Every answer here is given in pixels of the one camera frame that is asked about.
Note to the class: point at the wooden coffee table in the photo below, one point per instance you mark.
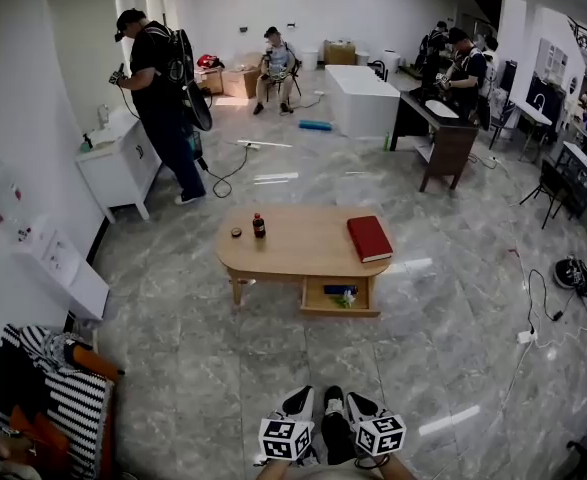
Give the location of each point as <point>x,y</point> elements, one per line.
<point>303,243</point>

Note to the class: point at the person's black trousers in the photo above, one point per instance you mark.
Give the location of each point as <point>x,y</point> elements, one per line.
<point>339,438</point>

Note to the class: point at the black frame table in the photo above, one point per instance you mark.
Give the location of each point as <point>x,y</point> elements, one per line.
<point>580,168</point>

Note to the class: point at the wooden drawer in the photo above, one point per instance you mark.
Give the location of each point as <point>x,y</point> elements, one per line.
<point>318,298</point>

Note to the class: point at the person's left forearm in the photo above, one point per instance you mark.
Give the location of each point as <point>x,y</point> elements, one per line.
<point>278,472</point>

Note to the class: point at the red bag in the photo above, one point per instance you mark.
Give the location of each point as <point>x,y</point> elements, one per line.
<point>209,61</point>

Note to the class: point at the green artificial plant sprig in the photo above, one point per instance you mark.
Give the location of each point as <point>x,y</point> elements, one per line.
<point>344,299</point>

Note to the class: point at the person's right forearm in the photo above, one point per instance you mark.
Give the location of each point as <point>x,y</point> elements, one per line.
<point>398,469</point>

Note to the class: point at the black metal chair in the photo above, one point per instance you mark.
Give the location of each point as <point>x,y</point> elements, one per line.
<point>550,183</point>

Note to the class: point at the red hardcover book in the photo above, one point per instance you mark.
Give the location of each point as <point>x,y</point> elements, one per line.
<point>369,238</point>

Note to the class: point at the small black round lid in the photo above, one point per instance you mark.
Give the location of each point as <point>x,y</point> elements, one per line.
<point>236,233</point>

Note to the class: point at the black white headset device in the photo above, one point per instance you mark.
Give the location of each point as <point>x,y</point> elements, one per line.
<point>572,273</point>

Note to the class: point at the blue foam roll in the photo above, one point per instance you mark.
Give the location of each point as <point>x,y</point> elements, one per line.
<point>315,125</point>

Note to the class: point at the green soap bottle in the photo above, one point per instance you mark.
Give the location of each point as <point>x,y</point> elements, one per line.
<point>87,144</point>

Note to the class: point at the dark green bin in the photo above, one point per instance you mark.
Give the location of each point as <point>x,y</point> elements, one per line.
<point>196,145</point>

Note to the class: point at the white sink cabinet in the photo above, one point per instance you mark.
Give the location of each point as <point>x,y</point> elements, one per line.
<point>118,168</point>

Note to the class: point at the white bucket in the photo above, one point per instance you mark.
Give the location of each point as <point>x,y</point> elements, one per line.
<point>309,60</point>

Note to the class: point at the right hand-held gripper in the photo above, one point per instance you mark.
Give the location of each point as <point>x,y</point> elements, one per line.
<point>380,435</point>

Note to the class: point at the striped black white cloth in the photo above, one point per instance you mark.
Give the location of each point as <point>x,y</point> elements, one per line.
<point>80,408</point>

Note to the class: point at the person's black shoe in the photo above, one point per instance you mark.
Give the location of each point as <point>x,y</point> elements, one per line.
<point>334,399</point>

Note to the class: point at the white rectangular counter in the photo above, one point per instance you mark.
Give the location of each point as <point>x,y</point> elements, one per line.
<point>360,98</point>

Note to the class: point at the dark wooden vanity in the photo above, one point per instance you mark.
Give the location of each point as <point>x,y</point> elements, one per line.
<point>448,143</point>

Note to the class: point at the cardboard box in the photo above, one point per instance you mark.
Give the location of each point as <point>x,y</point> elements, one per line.
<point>339,53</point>
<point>240,83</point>

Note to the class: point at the black backpack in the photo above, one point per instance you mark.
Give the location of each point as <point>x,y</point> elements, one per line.
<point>188,78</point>

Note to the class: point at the dark blue flat box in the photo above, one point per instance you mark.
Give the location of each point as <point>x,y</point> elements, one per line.
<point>340,289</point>

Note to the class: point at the white power strip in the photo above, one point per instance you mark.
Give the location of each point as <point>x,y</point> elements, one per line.
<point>527,336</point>
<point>249,144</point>

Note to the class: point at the orange chair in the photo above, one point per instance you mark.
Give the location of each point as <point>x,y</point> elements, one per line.
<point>48,438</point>

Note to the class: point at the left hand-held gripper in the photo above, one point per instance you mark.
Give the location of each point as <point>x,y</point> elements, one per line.
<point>284,438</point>

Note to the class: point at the white wall shelf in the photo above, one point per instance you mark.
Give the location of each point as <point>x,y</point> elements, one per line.
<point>73,278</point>

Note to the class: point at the black folding chair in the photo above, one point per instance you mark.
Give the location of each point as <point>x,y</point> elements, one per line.
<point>293,80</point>

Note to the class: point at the white table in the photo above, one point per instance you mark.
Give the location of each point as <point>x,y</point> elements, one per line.
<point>533,110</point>

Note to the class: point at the dark soda bottle red cap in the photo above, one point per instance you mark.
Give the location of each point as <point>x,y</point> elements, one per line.
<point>259,227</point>

